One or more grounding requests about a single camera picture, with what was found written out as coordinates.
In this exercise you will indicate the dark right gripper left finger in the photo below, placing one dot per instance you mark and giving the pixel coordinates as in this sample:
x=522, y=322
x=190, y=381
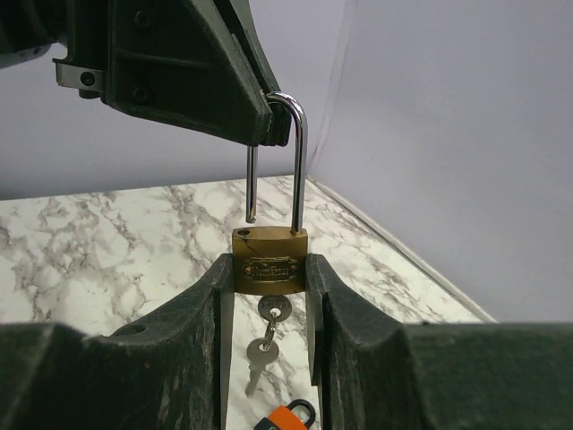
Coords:
x=169, y=369

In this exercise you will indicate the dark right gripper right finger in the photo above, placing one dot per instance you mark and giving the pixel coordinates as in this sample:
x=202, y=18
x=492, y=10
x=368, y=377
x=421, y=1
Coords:
x=374, y=372

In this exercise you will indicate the brass padlock long shackle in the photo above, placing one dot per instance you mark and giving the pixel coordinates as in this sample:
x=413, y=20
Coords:
x=270, y=260

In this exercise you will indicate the orange black padlock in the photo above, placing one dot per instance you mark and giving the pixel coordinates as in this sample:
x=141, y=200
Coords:
x=284, y=417

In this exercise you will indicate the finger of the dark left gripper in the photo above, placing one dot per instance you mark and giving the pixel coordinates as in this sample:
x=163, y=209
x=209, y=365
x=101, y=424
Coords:
x=238, y=18

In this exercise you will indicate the small silver keys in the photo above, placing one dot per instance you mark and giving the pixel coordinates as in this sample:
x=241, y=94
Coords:
x=263, y=351

